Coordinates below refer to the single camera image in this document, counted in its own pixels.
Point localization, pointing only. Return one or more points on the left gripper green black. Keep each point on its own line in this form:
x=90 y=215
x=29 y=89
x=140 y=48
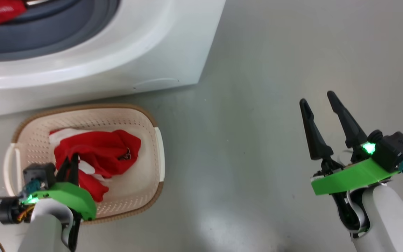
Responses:
x=72 y=197

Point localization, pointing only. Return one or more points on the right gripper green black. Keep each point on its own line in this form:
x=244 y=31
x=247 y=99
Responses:
x=355 y=176

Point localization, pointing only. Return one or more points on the red white zippered jacket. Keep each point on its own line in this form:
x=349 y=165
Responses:
x=100 y=150

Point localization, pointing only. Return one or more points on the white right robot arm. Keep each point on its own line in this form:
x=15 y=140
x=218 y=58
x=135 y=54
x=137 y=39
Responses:
x=390 y=224

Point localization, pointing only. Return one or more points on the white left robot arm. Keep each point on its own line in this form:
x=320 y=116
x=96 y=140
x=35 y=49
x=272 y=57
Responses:
x=44 y=234

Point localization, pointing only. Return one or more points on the cream perforated laundry basket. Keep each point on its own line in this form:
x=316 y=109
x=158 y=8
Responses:
x=142 y=168

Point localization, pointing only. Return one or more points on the white front-load washing machine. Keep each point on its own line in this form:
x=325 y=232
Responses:
x=135 y=42

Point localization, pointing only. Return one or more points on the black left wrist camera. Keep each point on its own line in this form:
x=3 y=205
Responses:
x=40 y=173

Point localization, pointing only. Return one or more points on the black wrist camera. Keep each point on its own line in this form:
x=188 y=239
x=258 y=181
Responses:
x=395 y=148
x=40 y=173

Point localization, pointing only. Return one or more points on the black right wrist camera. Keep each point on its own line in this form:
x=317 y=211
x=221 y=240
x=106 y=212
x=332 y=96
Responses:
x=395 y=148

